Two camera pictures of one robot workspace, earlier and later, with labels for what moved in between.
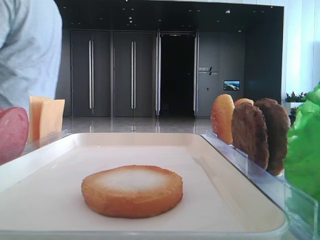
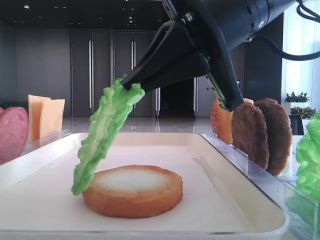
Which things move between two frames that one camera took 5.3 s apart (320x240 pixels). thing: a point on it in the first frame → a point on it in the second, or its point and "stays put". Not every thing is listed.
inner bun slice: (222, 118) stays put
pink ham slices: (14, 133) stays put
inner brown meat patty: (250, 134) stays put
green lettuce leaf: (302, 163) → (112, 105)
